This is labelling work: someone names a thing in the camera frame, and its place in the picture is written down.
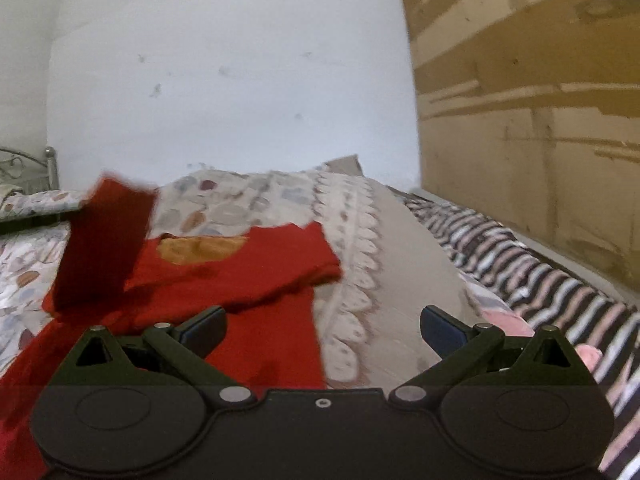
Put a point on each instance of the floral pillow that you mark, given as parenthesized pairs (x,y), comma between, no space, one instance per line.
(35,202)

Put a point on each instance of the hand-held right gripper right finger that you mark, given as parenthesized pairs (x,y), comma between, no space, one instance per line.
(440,329)

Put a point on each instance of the striped blanket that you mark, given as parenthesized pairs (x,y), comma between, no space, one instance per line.
(555,285)

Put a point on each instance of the brown cardboard panel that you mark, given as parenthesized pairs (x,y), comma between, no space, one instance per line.
(530,110)

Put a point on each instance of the floral patterned bedsheet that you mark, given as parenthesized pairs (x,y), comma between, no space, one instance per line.
(400,280)

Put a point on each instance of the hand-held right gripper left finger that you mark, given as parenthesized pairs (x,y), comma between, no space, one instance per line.
(206,329)

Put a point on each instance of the red shirt with orange print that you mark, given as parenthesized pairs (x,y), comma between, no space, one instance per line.
(260,270)

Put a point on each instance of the metal bed headboard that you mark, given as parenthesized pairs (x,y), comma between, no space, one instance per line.
(30,165)

